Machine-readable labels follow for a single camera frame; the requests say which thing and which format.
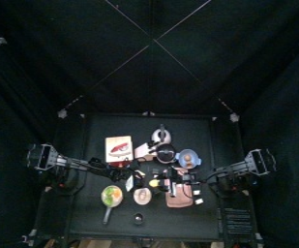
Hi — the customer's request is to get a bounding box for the beige round plate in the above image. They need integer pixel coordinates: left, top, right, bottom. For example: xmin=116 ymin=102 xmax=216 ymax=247
xmin=133 ymin=187 xmax=153 ymax=206

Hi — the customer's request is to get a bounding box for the red toy piece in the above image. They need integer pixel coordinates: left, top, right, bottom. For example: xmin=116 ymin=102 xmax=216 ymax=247
xmin=109 ymin=161 xmax=129 ymax=169

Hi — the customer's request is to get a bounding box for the pink cutting board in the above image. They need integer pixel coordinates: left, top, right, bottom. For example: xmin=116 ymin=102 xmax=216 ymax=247
xmin=165 ymin=168 xmax=196 ymax=209

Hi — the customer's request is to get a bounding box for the blue toy pot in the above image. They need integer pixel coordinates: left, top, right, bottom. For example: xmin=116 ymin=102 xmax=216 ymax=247
xmin=176 ymin=148 xmax=204 ymax=170

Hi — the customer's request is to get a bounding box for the pink toy box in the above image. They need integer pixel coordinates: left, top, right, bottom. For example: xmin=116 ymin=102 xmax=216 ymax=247
xmin=134 ymin=142 xmax=158 ymax=160

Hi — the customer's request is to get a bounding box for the black toy pot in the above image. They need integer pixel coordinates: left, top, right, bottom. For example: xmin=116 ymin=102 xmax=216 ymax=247
xmin=154 ymin=143 xmax=178 ymax=165

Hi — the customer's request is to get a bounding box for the white box with red picture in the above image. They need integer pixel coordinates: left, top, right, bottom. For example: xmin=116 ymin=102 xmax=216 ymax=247
xmin=105 ymin=136 xmax=136 ymax=164

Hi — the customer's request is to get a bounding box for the small black cup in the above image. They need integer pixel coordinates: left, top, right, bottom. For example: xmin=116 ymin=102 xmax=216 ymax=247
xmin=133 ymin=212 xmax=146 ymax=226

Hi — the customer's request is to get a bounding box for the white toy kettle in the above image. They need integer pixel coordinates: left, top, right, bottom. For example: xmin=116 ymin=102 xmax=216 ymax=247
xmin=150 ymin=124 xmax=174 ymax=145

